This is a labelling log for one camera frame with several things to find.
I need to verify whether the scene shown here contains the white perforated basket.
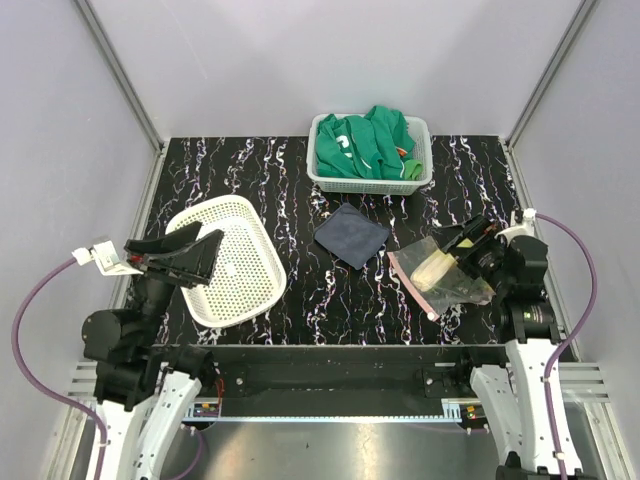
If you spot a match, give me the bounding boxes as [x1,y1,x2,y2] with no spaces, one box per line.
[165,195,286,328]

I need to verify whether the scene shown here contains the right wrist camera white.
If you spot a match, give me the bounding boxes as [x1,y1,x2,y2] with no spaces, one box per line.
[496,208,536,244]

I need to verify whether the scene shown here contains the fake green onion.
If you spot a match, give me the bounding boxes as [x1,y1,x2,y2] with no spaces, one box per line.
[410,250,456,292]

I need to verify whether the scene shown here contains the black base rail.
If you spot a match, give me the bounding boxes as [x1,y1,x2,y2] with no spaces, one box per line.
[184,345,507,420]

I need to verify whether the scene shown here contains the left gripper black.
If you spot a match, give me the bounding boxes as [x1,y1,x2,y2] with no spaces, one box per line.
[127,220,225,344]

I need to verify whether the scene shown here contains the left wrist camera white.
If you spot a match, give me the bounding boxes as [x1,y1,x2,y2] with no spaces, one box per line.
[72,239,143,277]

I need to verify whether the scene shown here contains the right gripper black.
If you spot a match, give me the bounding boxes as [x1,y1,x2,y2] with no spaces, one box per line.
[428,212,512,293]

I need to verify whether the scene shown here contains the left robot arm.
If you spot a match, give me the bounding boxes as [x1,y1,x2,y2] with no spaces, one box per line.
[75,221,224,479]

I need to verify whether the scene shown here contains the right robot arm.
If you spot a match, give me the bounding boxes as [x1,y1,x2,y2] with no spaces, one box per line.
[442,210,586,479]

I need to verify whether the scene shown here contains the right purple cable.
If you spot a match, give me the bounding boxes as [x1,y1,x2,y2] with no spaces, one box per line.
[534,212,599,480]

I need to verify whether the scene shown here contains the clear zip top bag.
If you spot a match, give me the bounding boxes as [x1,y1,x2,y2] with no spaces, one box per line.
[388,236,495,321]

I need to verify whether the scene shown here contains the dark blue cloth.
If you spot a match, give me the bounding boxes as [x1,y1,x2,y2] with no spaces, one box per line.
[314,203,390,270]

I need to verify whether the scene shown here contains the green clothing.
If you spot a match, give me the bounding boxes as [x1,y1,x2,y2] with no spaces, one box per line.
[315,106,424,181]

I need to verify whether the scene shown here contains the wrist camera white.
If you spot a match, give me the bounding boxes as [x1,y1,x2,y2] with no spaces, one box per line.
[72,239,143,277]
[496,208,536,244]

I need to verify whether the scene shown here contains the grey plastic basket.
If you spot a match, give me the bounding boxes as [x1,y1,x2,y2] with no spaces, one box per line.
[306,106,433,196]

